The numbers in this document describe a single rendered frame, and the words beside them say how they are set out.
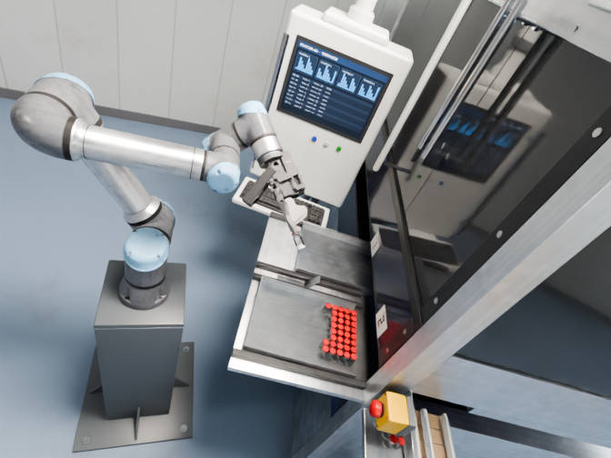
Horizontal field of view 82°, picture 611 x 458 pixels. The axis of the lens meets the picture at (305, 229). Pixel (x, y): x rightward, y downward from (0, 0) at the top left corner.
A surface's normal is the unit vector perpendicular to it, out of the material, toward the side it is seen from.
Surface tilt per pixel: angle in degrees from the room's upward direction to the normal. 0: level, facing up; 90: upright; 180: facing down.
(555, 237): 90
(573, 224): 90
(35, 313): 0
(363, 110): 90
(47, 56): 90
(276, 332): 0
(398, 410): 0
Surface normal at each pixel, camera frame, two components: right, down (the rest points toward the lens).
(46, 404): 0.31, -0.70
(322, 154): -0.19, 0.62
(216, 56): 0.20, 0.70
